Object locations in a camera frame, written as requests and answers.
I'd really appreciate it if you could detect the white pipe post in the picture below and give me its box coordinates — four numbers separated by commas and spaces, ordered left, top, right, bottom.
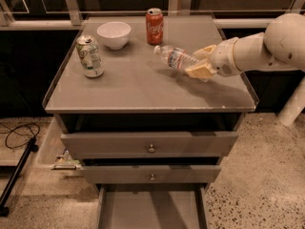
277, 76, 305, 126

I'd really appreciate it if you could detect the grey drawer cabinet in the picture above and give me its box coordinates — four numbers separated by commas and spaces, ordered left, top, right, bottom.
42, 13, 259, 189

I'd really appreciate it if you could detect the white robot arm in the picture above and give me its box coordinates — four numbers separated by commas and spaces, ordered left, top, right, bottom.
185, 13, 305, 79

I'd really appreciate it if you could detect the grey drawer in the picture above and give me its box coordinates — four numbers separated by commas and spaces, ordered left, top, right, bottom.
81, 165, 221, 184
61, 132, 237, 159
96, 183, 211, 229

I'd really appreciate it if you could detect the black cable on floor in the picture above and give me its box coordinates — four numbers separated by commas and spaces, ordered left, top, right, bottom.
0, 121, 41, 151

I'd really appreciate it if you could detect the black stand leg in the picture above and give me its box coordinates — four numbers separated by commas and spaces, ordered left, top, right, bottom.
0, 137, 38, 217

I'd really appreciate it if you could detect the grey middle drawer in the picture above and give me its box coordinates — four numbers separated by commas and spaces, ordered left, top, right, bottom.
81, 165, 221, 184

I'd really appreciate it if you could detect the white green soda can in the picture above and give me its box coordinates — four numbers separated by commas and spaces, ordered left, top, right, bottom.
76, 35, 104, 78

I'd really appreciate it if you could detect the clear plastic floor bin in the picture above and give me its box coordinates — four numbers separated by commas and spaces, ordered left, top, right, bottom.
35, 118, 80, 171

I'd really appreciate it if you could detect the grey bottom drawer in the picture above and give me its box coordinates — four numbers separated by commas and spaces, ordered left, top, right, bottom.
96, 183, 211, 229

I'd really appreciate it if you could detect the clear plastic water bottle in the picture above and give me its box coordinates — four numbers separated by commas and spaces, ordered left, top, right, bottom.
153, 45, 199, 72

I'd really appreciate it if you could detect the white ceramic bowl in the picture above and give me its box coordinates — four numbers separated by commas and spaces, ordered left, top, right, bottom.
97, 22, 132, 50

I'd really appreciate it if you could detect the red soda can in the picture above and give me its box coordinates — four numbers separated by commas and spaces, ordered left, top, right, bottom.
146, 8, 164, 45

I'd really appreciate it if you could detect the grey top drawer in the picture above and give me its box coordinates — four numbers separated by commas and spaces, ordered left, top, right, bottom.
61, 132, 237, 159

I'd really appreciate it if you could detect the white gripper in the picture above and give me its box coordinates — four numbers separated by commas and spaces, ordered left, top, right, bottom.
185, 37, 240, 80

